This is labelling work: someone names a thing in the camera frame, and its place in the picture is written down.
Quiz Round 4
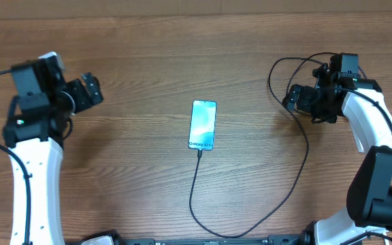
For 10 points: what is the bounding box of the blue Samsung Galaxy smartphone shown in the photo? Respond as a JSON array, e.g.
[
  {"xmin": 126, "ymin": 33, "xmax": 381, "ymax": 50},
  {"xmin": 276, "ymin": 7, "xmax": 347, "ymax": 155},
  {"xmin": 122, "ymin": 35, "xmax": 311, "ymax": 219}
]
[{"xmin": 188, "ymin": 100, "xmax": 217, "ymax": 150}]

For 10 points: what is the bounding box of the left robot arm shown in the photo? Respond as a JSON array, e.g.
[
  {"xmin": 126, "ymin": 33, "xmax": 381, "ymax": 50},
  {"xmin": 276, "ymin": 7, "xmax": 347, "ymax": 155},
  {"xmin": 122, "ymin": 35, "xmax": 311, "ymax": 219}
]
[{"xmin": 3, "ymin": 52, "xmax": 103, "ymax": 244}]

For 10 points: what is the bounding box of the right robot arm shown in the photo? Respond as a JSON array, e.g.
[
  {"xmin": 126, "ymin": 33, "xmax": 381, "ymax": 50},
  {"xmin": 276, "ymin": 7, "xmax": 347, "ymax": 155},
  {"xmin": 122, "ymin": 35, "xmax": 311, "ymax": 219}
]
[{"xmin": 282, "ymin": 53, "xmax": 392, "ymax": 244}]

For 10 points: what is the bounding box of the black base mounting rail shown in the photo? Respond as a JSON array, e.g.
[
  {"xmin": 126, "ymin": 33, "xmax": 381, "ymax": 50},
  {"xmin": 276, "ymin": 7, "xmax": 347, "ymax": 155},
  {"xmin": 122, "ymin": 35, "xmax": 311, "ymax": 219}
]
[{"xmin": 59, "ymin": 233, "xmax": 319, "ymax": 245}]

